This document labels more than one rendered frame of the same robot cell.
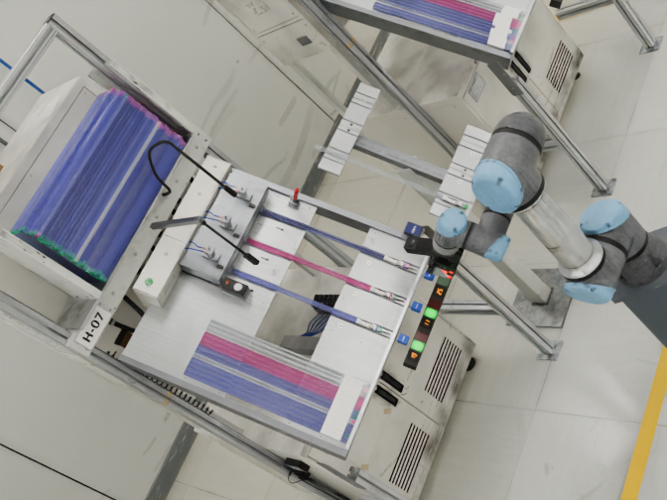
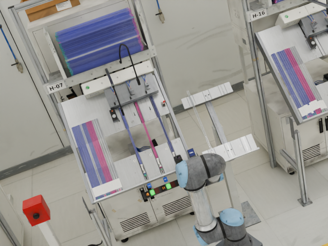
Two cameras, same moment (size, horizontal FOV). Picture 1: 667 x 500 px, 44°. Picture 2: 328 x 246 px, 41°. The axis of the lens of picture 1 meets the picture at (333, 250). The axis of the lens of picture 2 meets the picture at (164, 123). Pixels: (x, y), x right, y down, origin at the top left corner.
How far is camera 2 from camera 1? 0.91 m
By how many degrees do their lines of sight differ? 17
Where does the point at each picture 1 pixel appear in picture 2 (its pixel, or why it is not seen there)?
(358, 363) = (127, 178)
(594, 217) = (227, 214)
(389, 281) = (166, 161)
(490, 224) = not seen: hidden behind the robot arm
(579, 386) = not seen: outside the picture
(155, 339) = (74, 108)
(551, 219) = (196, 201)
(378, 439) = (127, 206)
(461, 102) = (278, 118)
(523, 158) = (196, 174)
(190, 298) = (98, 104)
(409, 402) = (152, 205)
